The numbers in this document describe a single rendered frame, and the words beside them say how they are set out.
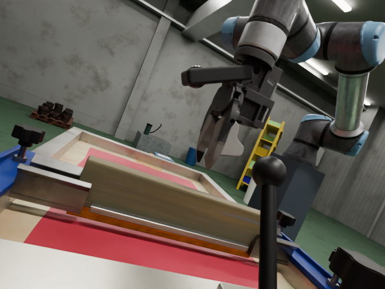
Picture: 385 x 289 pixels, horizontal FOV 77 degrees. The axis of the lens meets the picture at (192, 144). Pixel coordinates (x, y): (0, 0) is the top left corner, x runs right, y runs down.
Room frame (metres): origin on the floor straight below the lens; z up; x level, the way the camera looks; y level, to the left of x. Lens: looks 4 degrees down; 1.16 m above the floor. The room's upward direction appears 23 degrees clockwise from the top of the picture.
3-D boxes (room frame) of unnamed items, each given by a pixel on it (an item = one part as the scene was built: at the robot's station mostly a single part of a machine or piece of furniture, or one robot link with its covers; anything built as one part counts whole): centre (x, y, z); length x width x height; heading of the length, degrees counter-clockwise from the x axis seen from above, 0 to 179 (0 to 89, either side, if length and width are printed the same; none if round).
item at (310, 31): (0.52, -0.10, 1.42); 0.11 x 0.11 x 0.08; 48
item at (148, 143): (6.92, 1.06, 0.46); 0.95 x 0.79 x 0.91; 115
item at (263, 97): (0.44, -0.05, 1.26); 0.09 x 0.08 x 0.12; 110
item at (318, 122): (1.12, -0.49, 1.37); 0.13 x 0.12 x 0.14; 48
